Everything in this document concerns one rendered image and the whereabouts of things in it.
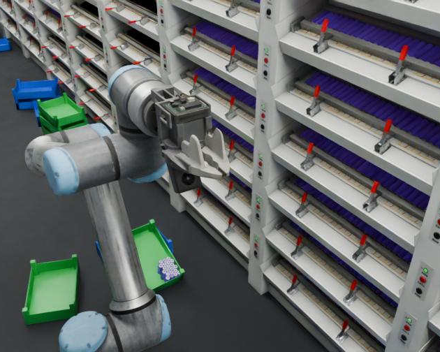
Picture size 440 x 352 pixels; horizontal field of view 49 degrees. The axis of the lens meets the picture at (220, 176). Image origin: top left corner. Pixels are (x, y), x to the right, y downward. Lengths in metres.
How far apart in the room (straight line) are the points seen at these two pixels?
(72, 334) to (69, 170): 0.78
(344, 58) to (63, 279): 1.56
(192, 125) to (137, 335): 0.98
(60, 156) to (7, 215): 1.91
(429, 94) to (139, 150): 0.69
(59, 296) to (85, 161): 1.40
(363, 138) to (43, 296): 1.51
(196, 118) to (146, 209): 1.94
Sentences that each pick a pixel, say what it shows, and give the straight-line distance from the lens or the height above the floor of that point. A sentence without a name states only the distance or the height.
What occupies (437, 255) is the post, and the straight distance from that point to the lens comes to 1.38.
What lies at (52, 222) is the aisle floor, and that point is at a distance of 2.69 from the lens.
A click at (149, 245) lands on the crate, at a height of 0.08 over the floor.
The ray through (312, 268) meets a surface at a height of 0.34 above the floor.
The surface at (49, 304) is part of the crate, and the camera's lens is 2.26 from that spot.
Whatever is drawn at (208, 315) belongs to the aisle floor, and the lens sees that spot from 2.11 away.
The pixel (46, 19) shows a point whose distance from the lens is 4.01.
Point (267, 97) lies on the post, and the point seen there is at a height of 0.92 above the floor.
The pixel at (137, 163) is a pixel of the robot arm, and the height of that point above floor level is 1.10.
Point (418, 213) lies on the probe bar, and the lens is 1.45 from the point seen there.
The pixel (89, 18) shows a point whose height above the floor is 0.76.
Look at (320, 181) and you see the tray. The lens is 1.58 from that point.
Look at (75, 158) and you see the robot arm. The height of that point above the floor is 1.14.
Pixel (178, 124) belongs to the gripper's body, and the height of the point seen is 1.27.
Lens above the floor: 1.61
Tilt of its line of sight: 34 degrees down
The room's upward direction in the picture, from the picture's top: straight up
